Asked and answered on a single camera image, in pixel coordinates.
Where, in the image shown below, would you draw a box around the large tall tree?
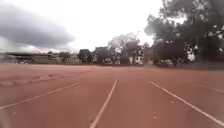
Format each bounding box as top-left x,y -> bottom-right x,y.
144,0 -> 224,67

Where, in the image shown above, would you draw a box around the red running track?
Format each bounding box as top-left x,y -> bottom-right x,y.
0,63 -> 224,128

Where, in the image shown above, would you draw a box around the row of trees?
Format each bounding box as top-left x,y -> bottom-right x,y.
58,32 -> 154,66

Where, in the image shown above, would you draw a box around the low long building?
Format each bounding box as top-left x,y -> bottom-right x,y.
0,51 -> 63,65

